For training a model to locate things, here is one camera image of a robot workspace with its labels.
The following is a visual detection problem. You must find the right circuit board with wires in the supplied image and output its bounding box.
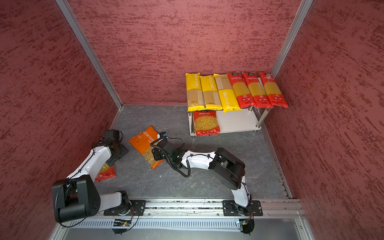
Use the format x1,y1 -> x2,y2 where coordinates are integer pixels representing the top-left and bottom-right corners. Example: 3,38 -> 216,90
237,213 -> 255,235

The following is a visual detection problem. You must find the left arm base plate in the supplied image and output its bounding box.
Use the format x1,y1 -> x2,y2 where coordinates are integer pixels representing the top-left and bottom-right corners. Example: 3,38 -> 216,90
103,200 -> 147,217

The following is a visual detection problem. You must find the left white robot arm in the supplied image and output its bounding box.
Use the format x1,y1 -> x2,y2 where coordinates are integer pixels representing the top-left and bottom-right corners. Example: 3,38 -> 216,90
52,130 -> 133,227

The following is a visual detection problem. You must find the orange pasta bag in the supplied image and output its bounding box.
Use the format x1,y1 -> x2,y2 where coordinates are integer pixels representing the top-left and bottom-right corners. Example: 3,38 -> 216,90
129,126 -> 163,169

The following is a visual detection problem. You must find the small red macaroni bag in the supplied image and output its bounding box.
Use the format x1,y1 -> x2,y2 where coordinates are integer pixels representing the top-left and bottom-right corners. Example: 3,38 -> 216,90
193,111 -> 220,137

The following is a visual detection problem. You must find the left aluminium corner post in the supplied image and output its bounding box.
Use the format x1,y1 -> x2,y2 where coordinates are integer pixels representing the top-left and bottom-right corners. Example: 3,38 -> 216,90
56,0 -> 124,111

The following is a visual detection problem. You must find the circuit board with wires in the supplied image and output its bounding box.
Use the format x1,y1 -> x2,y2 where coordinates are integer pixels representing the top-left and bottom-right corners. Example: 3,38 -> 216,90
237,213 -> 255,235
112,207 -> 140,235

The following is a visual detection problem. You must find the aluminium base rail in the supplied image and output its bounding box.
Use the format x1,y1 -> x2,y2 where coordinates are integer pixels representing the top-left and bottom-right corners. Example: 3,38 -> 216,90
61,197 -> 307,219

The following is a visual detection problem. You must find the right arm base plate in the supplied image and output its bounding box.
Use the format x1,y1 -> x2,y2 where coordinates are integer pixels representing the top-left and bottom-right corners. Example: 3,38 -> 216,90
222,200 -> 263,217

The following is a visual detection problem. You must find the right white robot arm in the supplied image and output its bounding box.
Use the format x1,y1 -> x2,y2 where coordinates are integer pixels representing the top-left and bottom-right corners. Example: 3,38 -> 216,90
150,137 -> 253,217

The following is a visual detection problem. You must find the left circuit board with wires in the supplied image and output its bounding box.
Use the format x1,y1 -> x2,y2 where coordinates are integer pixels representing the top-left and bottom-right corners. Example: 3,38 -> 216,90
112,207 -> 140,235

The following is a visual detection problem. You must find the yellow spaghetti bag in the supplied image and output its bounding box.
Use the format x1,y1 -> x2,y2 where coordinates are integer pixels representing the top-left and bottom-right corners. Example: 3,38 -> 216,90
214,74 -> 241,113
186,73 -> 206,112
200,76 -> 223,111

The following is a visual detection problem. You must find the white two-tier shelf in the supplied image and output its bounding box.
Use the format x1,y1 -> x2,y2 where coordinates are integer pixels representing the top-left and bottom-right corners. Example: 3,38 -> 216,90
188,107 -> 272,137

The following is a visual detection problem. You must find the aluminium corner post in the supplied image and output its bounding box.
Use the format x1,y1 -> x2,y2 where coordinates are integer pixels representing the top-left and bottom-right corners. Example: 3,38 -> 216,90
272,0 -> 313,77
56,0 -> 124,111

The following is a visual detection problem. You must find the large red macaroni bag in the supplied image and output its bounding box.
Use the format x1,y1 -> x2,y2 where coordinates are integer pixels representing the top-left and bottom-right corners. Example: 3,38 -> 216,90
94,163 -> 116,183

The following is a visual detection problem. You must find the red spaghetti bag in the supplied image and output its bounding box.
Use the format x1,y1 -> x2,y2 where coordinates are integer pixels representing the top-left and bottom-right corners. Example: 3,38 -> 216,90
259,72 -> 289,108
243,72 -> 272,108
228,73 -> 256,109

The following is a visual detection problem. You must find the right aluminium corner post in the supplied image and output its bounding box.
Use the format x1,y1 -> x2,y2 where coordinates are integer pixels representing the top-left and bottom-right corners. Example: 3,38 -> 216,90
272,0 -> 313,77

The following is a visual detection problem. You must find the red spaghetti bag front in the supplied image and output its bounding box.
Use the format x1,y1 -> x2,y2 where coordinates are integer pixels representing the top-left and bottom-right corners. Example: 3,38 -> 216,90
243,72 -> 272,108

